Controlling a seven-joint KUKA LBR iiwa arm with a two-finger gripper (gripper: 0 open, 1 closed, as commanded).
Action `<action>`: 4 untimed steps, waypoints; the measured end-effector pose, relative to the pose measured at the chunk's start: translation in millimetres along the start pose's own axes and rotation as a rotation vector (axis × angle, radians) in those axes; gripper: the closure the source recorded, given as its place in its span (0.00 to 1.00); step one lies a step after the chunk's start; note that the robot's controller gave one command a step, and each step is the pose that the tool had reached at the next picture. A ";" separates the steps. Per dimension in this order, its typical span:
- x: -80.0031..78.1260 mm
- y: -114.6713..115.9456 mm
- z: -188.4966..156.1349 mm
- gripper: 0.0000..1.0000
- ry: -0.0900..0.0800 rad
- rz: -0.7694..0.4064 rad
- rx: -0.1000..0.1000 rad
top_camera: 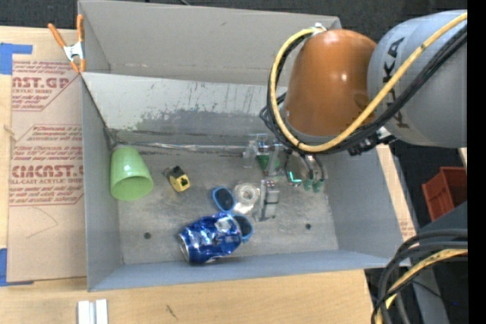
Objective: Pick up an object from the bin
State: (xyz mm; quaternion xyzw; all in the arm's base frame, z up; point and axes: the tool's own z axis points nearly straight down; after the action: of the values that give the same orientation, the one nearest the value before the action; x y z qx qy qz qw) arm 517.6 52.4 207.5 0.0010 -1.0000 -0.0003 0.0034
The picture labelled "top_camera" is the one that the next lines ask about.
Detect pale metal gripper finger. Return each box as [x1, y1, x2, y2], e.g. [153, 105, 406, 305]
[242, 133, 285, 175]
[258, 179, 281, 223]

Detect blue sunglasses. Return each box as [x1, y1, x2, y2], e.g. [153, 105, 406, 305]
[210, 186, 254, 244]

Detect crushed blue drink can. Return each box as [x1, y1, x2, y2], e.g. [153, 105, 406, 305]
[177, 212, 244, 266]

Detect yellow and black tape measure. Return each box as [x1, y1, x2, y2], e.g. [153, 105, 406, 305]
[163, 165, 191, 193]

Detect grey metal bin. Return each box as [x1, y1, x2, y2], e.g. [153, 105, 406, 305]
[77, 0, 413, 293]

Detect light green plastic cup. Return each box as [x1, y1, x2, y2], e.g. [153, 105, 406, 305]
[109, 146, 155, 202]

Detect brown cardboard board, red print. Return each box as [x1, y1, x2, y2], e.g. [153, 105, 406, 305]
[0, 25, 88, 287]

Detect black cylinder on white bracket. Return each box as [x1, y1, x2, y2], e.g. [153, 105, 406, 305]
[346, 126, 398, 158]

